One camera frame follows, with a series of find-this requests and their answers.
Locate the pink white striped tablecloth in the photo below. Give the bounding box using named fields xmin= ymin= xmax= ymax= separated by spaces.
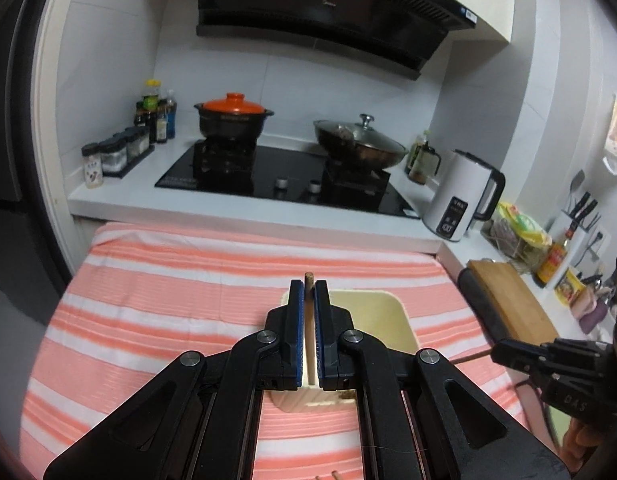
xmin=18 ymin=222 xmax=533 ymax=480

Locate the grey spatula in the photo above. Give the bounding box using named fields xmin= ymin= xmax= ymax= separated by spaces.
xmin=567 ymin=169 xmax=587 ymax=212

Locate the wok with glass lid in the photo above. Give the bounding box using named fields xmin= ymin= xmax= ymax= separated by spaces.
xmin=313 ymin=113 xmax=408 ymax=170

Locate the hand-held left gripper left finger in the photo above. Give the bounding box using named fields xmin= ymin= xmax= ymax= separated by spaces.
xmin=42 ymin=281 xmax=306 ymax=480

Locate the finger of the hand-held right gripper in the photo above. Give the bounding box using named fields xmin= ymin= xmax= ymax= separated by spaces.
xmin=490 ymin=338 xmax=557 ymax=386

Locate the green seat cushion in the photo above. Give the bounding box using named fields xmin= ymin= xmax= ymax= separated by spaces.
xmin=547 ymin=404 xmax=570 ymax=447

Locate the blue label bottle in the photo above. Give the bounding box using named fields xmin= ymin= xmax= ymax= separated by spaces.
xmin=165 ymin=90 xmax=178 ymax=139

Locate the dark refrigerator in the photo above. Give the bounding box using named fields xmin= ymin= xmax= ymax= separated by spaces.
xmin=0 ymin=0 xmax=75 ymax=321

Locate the red label sauce bottle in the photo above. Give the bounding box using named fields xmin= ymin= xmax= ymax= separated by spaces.
xmin=535 ymin=230 xmax=569 ymax=289

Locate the black lid seasoning jar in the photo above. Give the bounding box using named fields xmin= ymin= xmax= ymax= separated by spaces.
xmin=81 ymin=143 xmax=104 ymax=189

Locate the white knife block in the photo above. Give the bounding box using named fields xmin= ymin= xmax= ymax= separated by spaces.
xmin=547 ymin=209 xmax=605 ymax=282

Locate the black clay pot orange lid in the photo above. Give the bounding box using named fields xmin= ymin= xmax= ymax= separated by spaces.
xmin=193 ymin=92 xmax=274 ymax=144

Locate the dark oblong object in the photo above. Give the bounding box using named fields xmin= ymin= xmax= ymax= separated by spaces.
xmin=457 ymin=267 xmax=515 ymax=349

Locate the glass french press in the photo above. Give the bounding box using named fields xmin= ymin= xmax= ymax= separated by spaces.
xmin=407 ymin=143 xmax=442 ymax=185

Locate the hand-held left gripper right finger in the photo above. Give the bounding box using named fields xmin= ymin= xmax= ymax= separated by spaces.
xmin=313 ymin=281 xmax=573 ymax=480

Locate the person's right hand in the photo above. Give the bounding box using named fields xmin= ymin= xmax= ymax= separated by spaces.
xmin=561 ymin=419 xmax=607 ymax=469

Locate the cream utensil holder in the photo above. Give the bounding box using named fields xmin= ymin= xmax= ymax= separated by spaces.
xmin=268 ymin=287 xmax=420 ymax=414

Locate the yellow printed cup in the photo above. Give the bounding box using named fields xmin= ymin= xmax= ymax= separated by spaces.
xmin=555 ymin=268 xmax=587 ymax=307

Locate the black gas cooktop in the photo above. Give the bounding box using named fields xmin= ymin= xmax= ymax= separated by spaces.
xmin=154 ymin=138 xmax=422 ymax=220

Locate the wooden cutting board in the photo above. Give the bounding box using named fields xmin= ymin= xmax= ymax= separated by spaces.
xmin=467 ymin=258 xmax=560 ymax=344

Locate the pink cloth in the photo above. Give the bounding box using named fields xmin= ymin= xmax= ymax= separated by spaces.
xmin=515 ymin=384 xmax=553 ymax=443

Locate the black range hood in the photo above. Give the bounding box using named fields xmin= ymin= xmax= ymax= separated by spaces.
xmin=195 ymin=0 xmax=480 ymax=81

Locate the white electric kettle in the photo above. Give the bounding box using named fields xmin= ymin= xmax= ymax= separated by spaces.
xmin=421 ymin=148 xmax=507 ymax=244

